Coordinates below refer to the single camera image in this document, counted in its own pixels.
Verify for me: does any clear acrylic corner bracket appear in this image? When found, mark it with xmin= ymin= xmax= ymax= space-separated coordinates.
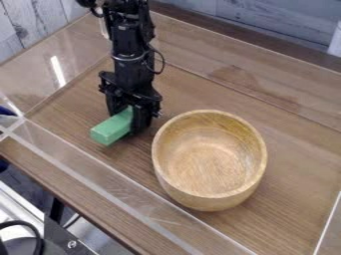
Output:
xmin=99 ymin=14 xmax=111 ymax=40

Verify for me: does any clear acrylic barrier wall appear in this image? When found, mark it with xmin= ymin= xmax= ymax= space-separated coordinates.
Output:
xmin=0 ymin=5 xmax=341 ymax=255

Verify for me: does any brown wooden bowl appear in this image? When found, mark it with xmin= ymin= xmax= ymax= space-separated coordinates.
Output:
xmin=152 ymin=110 xmax=267 ymax=211

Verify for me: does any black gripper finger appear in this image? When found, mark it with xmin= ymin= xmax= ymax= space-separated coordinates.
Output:
xmin=106 ymin=93 xmax=128 ymax=117
xmin=131 ymin=103 xmax=162 ymax=134

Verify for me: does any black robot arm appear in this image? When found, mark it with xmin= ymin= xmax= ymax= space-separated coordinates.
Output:
xmin=75 ymin=0 xmax=163 ymax=134

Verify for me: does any black cable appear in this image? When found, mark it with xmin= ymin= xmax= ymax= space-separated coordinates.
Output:
xmin=0 ymin=219 xmax=45 ymax=255

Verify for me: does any blue object at left edge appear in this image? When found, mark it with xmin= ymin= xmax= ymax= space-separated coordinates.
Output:
xmin=0 ymin=105 xmax=17 ymax=173

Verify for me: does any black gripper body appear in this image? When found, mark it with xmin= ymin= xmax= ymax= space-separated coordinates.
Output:
xmin=99 ymin=55 xmax=163 ymax=106

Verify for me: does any black table leg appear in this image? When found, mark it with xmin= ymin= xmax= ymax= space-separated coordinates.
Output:
xmin=49 ymin=198 xmax=66 ymax=224

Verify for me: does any black metal bracket with screw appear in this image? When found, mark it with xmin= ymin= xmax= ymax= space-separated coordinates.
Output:
xmin=43 ymin=217 xmax=99 ymax=255

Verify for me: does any green rectangular block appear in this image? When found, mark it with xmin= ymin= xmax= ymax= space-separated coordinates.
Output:
xmin=91 ymin=107 xmax=134 ymax=145

